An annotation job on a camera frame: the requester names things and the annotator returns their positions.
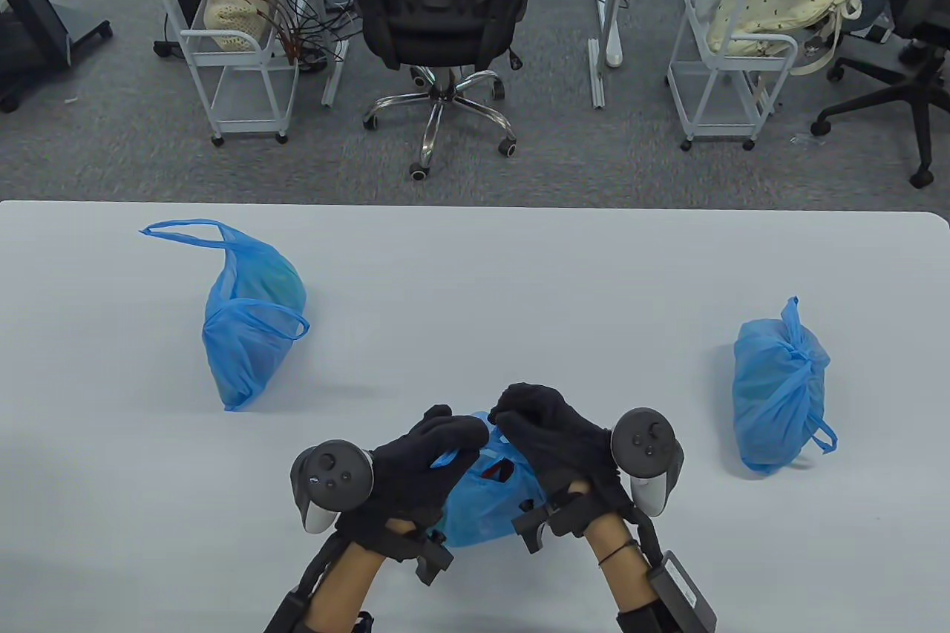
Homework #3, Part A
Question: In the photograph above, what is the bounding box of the cream fabric bag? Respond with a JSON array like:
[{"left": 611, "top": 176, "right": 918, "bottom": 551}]
[{"left": 704, "top": 0, "right": 863, "bottom": 76}]

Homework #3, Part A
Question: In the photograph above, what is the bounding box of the black battery box white label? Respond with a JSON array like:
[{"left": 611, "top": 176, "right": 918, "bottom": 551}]
[{"left": 646, "top": 550, "right": 718, "bottom": 633}]

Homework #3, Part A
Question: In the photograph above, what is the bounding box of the person's right hand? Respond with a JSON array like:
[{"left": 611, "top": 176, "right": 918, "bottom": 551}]
[{"left": 488, "top": 382, "right": 632, "bottom": 515}]

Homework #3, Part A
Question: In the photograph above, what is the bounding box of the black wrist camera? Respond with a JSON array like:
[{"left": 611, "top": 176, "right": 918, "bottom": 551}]
[
  {"left": 412, "top": 533, "right": 455, "bottom": 586},
  {"left": 512, "top": 499, "right": 587, "bottom": 554}
]

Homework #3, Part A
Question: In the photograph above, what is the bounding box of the person's left hand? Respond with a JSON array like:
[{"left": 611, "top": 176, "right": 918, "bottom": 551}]
[{"left": 334, "top": 404, "right": 491, "bottom": 563}]

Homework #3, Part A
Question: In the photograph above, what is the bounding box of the black cable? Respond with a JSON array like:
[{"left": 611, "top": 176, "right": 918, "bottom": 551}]
[{"left": 293, "top": 533, "right": 346, "bottom": 593}]

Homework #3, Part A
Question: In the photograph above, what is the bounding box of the person's left forearm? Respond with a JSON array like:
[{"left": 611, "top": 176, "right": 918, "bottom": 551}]
[{"left": 308, "top": 540, "right": 387, "bottom": 626}]

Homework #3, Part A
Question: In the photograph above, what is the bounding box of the white metal cart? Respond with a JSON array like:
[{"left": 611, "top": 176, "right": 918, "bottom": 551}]
[
  {"left": 154, "top": 0, "right": 300, "bottom": 148},
  {"left": 664, "top": 0, "right": 800, "bottom": 153}
]

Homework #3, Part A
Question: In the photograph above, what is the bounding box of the blue plastic bag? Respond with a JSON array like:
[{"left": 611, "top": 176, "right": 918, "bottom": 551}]
[
  {"left": 733, "top": 296, "right": 838, "bottom": 476},
  {"left": 140, "top": 219, "right": 310, "bottom": 413},
  {"left": 430, "top": 410, "right": 546, "bottom": 548}
]

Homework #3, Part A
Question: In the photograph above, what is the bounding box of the black rolling stand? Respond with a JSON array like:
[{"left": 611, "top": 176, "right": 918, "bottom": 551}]
[{"left": 0, "top": 0, "right": 114, "bottom": 116}]

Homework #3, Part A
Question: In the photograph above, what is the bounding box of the plain black battery box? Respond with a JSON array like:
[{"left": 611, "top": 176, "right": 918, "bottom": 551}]
[{"left": 263, "top": 588, "right": 309, "bottom": 633}]

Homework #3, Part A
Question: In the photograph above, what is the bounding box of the cream knitted bag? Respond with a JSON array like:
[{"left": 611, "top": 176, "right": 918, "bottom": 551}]
[{"left": 203, "top": 0, "right": 298, "bottom": 66}]

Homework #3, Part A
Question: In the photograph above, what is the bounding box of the black mesh office chair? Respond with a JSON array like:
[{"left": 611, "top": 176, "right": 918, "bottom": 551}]
[{"left": 340, "top": 0, "right": 537, "bottom": 183}]

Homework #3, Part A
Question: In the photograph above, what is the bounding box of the person's right forearm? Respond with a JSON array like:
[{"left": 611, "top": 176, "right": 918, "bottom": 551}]
[{"left": 586, "top": 511, "right": 654, "bottom": 615}]

